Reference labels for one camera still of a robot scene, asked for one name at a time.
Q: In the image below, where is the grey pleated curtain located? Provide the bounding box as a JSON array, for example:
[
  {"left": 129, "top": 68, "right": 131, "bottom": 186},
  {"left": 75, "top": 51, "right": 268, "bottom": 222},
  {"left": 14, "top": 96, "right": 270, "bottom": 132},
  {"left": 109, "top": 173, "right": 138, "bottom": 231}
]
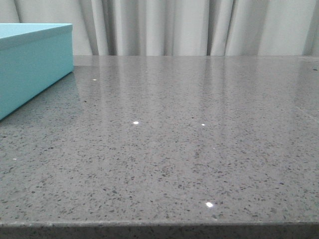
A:
[{"left": 0, "top": 0, "right": 319, "bottom": 56}]

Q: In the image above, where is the blue cardboard box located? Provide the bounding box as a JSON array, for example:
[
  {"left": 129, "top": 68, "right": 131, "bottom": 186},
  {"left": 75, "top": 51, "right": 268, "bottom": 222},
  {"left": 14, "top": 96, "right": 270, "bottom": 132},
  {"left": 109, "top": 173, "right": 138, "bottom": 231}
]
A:
[{"left": 0, "top": 23, "right": 74, "bottom": 119}]

